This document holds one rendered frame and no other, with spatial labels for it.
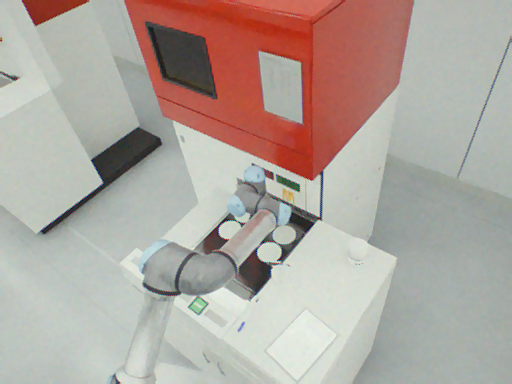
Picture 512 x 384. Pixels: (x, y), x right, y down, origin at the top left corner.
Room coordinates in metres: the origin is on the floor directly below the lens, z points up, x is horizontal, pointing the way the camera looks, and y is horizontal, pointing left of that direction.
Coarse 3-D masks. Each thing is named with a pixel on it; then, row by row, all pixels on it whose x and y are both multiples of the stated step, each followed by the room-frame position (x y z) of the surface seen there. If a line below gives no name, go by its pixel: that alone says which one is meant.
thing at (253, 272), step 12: (228, 216) 1.16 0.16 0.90; (216, 228) 1.10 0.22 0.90; (204, 240) 1.04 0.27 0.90; (216, 240) 1.03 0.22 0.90; (228, 240) 1.03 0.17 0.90; (264, 240) 1.00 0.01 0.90; (204, 252) 0.98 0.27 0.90; (252, 252) 0.95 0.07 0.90; (252, 264) 0.89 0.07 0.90; (264, 264) 0.88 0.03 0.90; (240, 276) 0.84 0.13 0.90; (252, 276) 0.83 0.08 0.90; (264, 276) 0.82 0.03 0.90; (252, 288) 0.78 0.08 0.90
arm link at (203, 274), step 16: (256, 208) 0.89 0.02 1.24; (272, 208) 0.86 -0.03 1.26; (288, 208) 0.86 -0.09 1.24; (256, 224) 0.78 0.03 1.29; (272, 224) 0.80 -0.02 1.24; (240, 240) 0.70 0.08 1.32; (256, 240) 0.72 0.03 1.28; (208, 256) 0.63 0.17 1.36; (224, 256) 0.63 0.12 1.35; (240, 256) 0.65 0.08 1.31; (192, 272) 0.57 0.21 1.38; (208, 272) 0.57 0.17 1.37; (224, 272) 0.58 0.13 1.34; (192, 288) 0.54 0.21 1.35; (208, 288) 0.55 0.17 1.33
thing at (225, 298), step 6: (222, 288) 0.81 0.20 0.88; (210, 294) 0.79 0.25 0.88; (216, 294) 0.79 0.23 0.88; (222, 294) 0.78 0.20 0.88; (228, 294) 0.78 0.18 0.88; (216, 300) 0.76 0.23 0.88; (222, 300) 0.76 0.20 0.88; (228, 300) 0.75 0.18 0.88; (234, 300) 0.75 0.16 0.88; (240, 300) 0.75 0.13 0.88; (222, 306) 0.73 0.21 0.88; (228, 306) 0.73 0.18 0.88; (234, 306) 0.72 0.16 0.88; (240, 306) 0.72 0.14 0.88; (234, 312) 0.70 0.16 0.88
